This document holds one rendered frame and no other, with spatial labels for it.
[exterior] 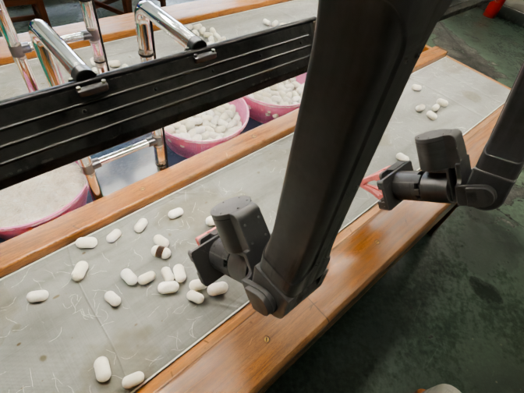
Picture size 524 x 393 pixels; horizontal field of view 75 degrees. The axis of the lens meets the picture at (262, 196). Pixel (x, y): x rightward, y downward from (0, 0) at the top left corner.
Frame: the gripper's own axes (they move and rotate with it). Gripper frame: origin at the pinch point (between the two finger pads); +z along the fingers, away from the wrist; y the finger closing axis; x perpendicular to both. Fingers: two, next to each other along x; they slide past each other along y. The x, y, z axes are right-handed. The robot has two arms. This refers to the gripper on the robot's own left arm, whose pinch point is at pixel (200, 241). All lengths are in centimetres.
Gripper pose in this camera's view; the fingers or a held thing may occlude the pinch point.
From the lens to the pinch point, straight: 63.7
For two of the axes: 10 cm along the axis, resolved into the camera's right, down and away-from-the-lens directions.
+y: -7.5, 4.5, -4.9
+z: -5.9, -1.0, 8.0
